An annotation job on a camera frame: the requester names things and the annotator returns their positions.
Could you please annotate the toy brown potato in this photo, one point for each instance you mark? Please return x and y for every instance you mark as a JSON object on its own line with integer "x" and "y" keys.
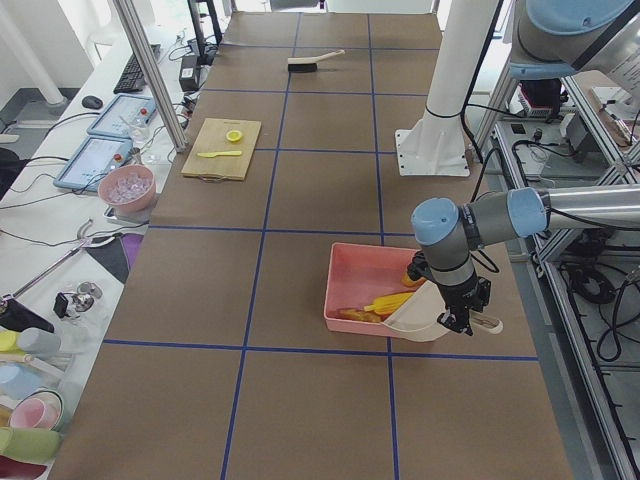
{"x": 412, "y": 279}

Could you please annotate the yellow toy corn cob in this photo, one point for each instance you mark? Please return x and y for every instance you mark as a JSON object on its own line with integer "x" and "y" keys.
{"x": 388, "y": 304}

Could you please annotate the black computer mouse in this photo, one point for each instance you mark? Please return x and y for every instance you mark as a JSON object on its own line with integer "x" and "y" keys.
{"x": 92, "y": 102}

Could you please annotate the pink bowl with pieces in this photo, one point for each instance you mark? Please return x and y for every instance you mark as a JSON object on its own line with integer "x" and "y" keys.
{"x": 128, "y": 189}

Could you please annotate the aluminium frame post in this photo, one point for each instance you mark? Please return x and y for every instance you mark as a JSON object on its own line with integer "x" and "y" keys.
{"x": 141, "y": 48}

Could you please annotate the toy ginger root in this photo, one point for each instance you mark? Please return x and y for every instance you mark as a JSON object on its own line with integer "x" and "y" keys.
{"x": 354, "y": 314}

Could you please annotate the teach pendant tablet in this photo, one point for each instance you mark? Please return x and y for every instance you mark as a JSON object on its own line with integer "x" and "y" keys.
{"x": 96, "y": 157}
{"x": 124, "y": 110}

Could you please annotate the yellow lemon slice toy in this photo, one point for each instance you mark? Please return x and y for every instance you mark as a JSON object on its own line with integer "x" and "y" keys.
{"x": 234, "y": 136}

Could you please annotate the yellow plastic knife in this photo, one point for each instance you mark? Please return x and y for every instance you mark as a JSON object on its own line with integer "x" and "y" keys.
{"x": 216, "y": 154}

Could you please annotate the lower teach pendant tablet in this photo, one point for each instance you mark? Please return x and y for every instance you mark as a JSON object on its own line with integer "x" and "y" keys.
{"x": 96, "y": 157}

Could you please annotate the white camera mast base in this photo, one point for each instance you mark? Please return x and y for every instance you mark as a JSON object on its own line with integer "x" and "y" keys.
{"x": 435, "y": 146}

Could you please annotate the beige plastic dustpan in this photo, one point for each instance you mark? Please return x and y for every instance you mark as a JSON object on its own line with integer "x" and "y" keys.
{"x": 417, "y": 319}

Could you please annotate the black keyboard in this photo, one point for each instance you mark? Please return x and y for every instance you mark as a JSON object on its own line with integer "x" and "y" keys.
{"x": 132, "y": 78}

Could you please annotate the wooden cutting board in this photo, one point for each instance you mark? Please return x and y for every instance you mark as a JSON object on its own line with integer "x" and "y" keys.
{"x": 210, "y": 138}

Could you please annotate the upper teach pendant tablet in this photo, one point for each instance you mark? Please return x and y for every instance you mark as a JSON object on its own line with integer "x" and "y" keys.
{"x": 124, "y": 110}

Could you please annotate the pink cup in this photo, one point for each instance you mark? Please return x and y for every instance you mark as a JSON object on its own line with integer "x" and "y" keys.
{"x": 43, "y": 409}

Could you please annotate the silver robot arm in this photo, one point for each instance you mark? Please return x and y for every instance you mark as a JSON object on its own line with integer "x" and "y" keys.
{"x": 551, "y": 39}

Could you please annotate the pink plastic bin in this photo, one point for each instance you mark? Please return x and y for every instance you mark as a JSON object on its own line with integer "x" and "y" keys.
{"x": 357, "y": 275}

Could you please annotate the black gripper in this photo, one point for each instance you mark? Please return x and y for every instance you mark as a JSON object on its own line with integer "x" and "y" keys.
{"x": 455, "y": 299}

